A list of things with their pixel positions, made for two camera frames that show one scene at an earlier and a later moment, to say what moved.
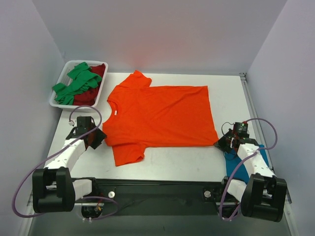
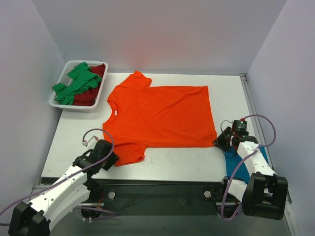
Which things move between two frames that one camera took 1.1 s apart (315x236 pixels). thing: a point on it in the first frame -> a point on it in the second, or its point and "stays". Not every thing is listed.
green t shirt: x=82 y=78 stays
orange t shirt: x=149 y=116 stays
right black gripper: x=224 y=141 stays
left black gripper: x=96 y=137 -> x=111 y=160
